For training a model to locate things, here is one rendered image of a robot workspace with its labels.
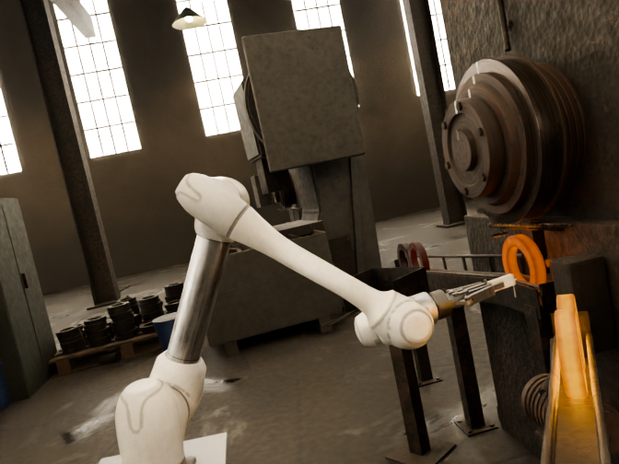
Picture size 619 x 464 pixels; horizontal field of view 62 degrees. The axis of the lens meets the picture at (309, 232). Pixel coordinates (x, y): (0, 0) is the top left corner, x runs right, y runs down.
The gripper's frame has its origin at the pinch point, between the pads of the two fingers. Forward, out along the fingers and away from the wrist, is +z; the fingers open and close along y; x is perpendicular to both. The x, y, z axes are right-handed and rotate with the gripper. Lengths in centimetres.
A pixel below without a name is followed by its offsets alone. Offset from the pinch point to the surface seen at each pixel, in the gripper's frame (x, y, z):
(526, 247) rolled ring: 5.8, -5.0, 12.2
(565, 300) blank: 3.5, 34.3, -4.7
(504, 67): 54, 2, 15
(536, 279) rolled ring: -3.1, -2.7, 11.4
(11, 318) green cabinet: 7, -269, -239
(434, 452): -72, -55, -17
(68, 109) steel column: 233, -648, -241
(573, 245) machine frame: 4.6, 4.0, 20.2
